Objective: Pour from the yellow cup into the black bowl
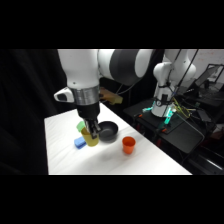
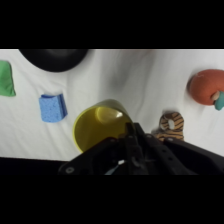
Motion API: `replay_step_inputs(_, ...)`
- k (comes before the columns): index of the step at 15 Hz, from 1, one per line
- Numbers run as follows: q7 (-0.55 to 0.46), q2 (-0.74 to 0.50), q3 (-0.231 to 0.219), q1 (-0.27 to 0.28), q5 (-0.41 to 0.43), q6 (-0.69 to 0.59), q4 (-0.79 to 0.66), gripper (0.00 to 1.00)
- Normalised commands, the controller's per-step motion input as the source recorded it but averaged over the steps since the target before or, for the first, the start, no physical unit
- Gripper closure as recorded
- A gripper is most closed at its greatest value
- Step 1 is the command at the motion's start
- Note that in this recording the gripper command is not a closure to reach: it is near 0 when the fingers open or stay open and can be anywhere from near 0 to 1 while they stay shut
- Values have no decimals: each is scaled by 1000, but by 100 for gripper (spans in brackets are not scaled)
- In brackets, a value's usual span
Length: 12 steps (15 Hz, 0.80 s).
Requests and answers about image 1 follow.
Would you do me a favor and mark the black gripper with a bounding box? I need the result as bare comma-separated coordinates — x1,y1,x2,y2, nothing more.
77,102,103,140

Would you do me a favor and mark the yellow plastic cup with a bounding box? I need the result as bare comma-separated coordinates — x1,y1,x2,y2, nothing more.
80,127,100,148

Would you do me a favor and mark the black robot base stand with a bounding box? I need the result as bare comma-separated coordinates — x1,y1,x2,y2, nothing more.
123,98,209,156

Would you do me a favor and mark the black bowl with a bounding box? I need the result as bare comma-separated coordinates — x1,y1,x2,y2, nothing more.
97,121,120,143

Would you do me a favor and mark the orange plastic cup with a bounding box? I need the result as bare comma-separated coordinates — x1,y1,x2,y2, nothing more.
121,136,137,155

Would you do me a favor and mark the green block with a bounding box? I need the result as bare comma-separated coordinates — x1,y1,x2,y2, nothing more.
75,120,86,133

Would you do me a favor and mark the blue sponge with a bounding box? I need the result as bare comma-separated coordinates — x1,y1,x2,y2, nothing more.
73,136,88,150

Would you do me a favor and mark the black curtain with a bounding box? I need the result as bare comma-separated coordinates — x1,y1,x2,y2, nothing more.
0,49,101,175

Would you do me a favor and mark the black laptop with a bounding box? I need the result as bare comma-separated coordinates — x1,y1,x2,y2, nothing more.
194,64,224,90

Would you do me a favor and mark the black hanging cable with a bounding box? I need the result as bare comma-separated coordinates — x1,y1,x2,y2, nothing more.
174,49,200,96

